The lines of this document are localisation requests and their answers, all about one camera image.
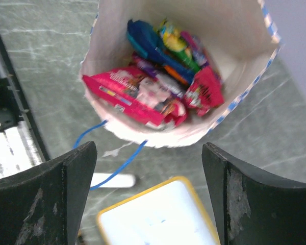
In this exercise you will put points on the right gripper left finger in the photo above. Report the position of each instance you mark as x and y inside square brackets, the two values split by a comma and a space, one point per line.
[45, 204]

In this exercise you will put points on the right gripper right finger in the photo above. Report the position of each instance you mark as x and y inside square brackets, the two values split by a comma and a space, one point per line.
[251, 205]

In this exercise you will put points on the pink snack bag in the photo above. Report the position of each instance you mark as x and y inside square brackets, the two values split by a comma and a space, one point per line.
[132, 92]

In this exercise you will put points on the checkered paper bag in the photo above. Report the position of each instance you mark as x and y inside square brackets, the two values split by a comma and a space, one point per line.
[166, 73]

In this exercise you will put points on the green yellow candy bag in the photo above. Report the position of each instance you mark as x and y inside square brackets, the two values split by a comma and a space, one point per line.
[177, 45]

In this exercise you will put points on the blue snack bag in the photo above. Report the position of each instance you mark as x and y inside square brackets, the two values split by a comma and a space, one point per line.
[149, 45]

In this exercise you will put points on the purple snack bag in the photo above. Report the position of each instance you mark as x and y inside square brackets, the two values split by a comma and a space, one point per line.
[197, 49]

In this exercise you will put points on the white eraser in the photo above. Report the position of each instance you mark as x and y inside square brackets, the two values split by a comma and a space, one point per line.
[99, 180]

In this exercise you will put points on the yellow framed whiteboard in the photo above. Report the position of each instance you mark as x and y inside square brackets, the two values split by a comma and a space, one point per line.
[168, 213]

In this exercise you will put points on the red snack packet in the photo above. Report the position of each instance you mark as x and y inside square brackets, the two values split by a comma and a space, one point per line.
[205, 92]

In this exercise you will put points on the orange snack packet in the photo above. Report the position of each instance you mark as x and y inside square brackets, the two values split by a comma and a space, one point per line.
[171, 71]

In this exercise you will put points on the aluminium rail frame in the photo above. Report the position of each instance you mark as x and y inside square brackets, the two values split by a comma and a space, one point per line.
[21, 144]

